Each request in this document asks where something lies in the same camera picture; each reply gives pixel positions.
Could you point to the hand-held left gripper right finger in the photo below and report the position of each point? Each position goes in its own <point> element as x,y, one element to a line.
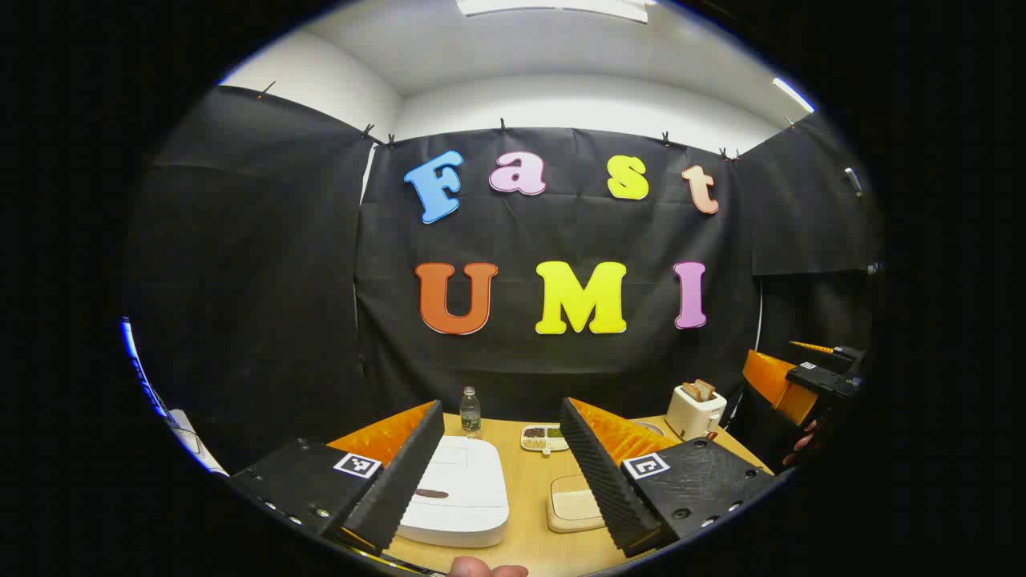
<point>597,473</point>

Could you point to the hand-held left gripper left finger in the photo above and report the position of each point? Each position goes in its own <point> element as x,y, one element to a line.
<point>401,473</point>

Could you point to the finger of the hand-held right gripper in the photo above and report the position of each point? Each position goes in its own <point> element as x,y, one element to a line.
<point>842,358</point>
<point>773,381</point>

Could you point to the white rice cooker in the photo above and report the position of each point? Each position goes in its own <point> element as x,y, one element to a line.
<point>461,489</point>

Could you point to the clear plastic container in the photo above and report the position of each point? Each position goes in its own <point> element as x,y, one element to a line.
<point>573,505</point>

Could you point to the white divided grain tray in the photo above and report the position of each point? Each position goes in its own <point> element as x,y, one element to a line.
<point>539,438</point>

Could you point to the toast slice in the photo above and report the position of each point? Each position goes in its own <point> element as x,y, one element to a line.
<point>689,392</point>
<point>705,389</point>

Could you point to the white toaster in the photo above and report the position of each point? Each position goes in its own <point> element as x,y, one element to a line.
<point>693,417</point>

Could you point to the clear plastic water bottle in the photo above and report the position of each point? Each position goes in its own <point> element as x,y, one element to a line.
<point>470,417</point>

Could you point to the white paper sheet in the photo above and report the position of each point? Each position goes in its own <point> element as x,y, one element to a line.
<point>196,445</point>

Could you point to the black backdrop cloth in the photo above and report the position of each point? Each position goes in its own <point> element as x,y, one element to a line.
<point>264,264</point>

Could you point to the computer monitor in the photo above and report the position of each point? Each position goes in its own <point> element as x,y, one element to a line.
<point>136,369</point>

